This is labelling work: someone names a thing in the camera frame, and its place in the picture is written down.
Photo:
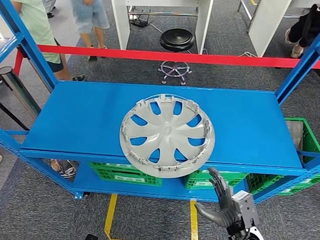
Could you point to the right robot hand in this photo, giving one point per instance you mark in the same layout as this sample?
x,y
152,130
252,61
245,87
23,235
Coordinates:
x,y
229,212

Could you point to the grey plastic hubcap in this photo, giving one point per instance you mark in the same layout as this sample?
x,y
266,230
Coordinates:
x,y
167,132

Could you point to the blue metal shelf rack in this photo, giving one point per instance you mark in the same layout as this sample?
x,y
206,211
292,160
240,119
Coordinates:
x,y
75,116

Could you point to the green plastic crate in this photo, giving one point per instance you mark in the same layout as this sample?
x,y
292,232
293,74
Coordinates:
x,y
311,139
130,179
197,182

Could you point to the grey board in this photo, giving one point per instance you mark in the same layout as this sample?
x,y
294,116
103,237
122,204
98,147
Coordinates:
x,y
295,136

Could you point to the black round stool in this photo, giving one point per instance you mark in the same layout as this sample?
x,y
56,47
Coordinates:
x,y
176,39

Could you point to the red barrier belt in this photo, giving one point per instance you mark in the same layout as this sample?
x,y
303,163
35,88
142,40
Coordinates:
x,y
149,55

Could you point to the white desk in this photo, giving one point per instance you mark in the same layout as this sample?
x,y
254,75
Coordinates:
x,y
265,26
121,23

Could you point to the person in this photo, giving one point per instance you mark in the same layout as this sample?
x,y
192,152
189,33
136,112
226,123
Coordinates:
x,y
87,13
303,30
48,5
37,26

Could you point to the black power strip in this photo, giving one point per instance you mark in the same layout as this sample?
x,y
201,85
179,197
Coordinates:
x,y
140,22

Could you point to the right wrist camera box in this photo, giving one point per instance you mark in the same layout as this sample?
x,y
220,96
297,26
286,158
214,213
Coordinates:
x,y
246,208

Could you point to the black stanchion post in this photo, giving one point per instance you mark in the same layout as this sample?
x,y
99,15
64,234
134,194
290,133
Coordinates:
x,y
12,116

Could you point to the chrome stanchion post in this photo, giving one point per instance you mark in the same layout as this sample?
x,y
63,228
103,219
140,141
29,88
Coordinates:
x,y
20,89

